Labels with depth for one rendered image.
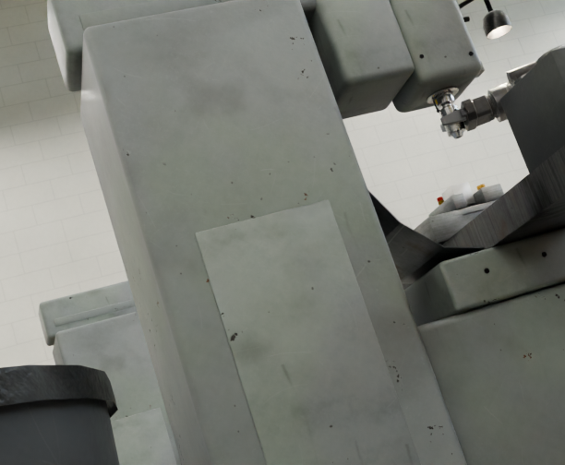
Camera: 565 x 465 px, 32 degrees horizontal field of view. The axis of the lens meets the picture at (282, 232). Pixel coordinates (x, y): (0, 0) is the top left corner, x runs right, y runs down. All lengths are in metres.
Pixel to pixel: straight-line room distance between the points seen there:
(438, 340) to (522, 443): 0.28
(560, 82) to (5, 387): 1.58
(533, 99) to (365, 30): 0.54
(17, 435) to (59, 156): 8.79
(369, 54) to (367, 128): 7.51
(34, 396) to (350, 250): 1.57
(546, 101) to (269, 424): 0.84
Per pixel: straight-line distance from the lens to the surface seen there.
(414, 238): 2.24
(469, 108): 2.49
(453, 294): 2.19
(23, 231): 9.07
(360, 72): 2.37
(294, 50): 2.23
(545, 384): 2.24
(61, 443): 0.57
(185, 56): 2.17
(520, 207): 2.11
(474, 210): 2.51
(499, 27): 2.72
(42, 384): 0.56
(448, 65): 2.48
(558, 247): 2.33
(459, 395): 2.16
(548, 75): 2.01
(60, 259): 8.99
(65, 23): 2.33
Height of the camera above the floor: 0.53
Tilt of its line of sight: 13 degrees up
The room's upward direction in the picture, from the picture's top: 19 degrees counter-clockwise
